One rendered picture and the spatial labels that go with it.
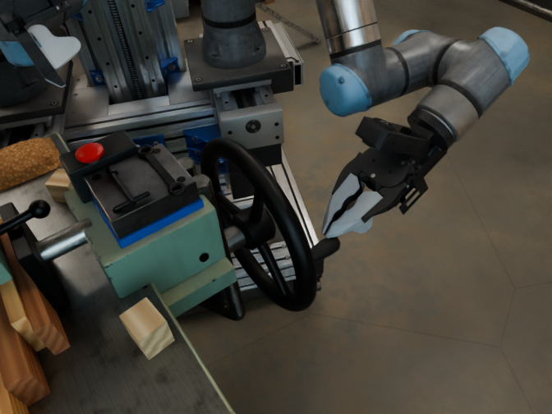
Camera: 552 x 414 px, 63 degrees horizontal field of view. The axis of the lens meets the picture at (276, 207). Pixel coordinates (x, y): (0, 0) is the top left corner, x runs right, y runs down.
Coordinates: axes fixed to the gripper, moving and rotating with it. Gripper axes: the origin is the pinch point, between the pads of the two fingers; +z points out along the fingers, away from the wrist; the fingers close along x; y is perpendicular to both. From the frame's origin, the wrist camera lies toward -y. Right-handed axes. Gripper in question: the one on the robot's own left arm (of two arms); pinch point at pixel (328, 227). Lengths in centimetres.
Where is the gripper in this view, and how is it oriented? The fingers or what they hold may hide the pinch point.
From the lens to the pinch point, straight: 61.5
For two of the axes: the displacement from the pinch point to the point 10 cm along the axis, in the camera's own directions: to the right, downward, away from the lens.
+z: -6.8, 7.3, 0.3
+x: -5.8, -5.6, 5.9
